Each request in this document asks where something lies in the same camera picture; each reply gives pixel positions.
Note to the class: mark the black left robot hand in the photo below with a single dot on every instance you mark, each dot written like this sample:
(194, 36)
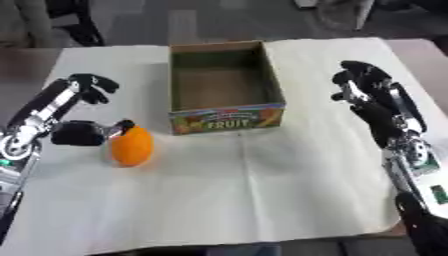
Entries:
(74, 132)

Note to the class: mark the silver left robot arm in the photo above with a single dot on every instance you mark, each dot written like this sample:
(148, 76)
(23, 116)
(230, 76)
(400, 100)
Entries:
(16, 156)

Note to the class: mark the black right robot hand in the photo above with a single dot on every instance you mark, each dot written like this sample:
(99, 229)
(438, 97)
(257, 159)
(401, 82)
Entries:
(373, 100)

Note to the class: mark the cardboard box with fruit print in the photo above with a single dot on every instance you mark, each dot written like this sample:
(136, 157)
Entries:
(226, 87)

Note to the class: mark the white chair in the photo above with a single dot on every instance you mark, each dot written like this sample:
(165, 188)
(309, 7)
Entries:
(344, 11)

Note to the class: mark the black chair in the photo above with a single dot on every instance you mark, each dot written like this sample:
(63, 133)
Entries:
(74, 20)

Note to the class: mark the orange toy fruit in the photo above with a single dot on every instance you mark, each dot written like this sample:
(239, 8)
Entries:
(132, 146)

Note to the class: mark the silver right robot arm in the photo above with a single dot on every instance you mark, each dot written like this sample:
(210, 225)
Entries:
(417, 186)

